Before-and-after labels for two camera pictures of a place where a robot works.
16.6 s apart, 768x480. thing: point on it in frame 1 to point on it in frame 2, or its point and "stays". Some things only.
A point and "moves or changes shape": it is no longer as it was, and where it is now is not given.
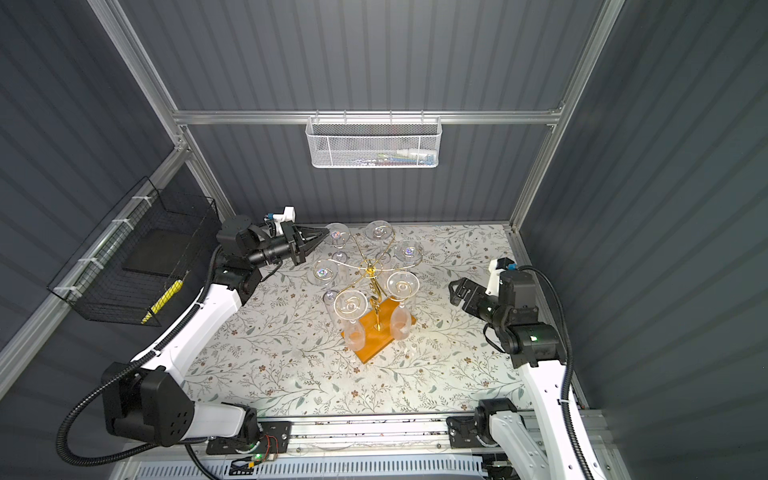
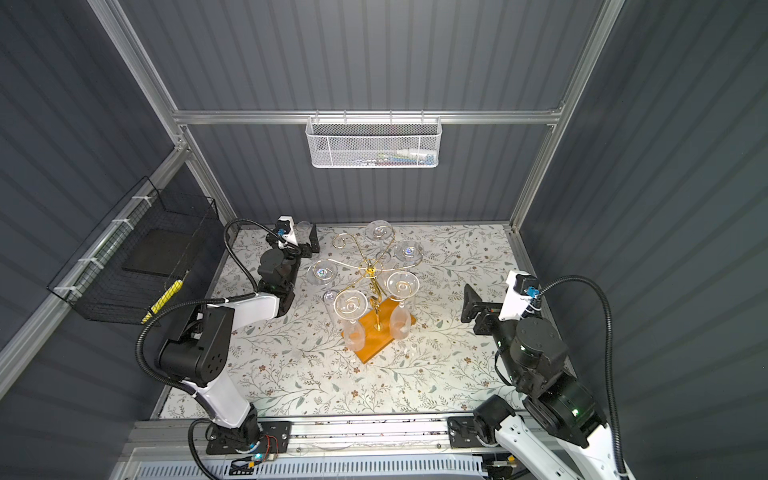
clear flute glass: [337, 235] moves or changes shape
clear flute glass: [380, 230] stays
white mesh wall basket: [374, 142] stays
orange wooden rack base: [377, 327] stays
